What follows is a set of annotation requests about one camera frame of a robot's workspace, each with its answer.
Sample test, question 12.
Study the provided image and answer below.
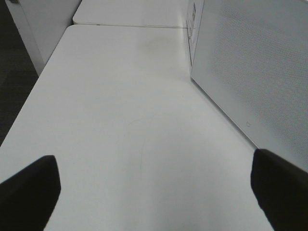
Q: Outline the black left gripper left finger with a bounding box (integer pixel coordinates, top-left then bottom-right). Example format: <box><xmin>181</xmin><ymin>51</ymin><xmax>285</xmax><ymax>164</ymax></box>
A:
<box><xmin>0</xmin><ymin>155</ymin><xmax>61</xmax><ymax>231</ymax></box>

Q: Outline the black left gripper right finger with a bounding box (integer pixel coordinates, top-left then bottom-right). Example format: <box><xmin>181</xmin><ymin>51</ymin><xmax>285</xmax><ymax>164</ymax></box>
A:
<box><xmin>250</xmin><ymin>149</ymin><xmax>308</xmax><ymax>231</ymax></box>

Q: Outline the white microwave door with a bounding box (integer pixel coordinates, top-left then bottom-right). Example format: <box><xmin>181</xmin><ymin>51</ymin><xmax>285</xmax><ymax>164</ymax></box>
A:
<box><xmin>192</xmin><ymin>0</ymin><xmax>308</xmax><ymax>170</ymax></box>

